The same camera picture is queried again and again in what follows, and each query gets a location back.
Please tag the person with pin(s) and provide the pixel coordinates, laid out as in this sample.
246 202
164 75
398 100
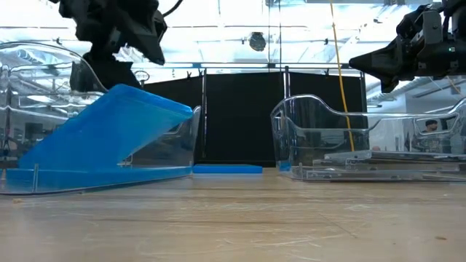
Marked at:
431 125

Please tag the black backdrop stand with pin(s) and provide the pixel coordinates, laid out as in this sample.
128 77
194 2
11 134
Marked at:
363 91
287 83
204 109

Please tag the clear plastic bin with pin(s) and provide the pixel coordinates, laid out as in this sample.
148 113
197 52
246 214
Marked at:
182 145
309 127

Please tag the blue jewel case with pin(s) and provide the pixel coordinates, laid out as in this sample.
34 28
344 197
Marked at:
109 127
91 180
227 169

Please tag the black backdrop curtain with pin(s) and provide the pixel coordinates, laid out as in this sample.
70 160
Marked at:
236 116

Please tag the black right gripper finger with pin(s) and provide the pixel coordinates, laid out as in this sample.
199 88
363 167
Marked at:
382 63
389 84

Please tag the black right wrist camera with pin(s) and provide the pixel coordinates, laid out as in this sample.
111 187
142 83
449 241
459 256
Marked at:
431 27

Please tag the long horizontal metal rail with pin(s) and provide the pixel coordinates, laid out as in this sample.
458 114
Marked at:
233 66

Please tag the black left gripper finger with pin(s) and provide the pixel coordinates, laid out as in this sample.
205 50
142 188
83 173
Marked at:
109 72
78 78

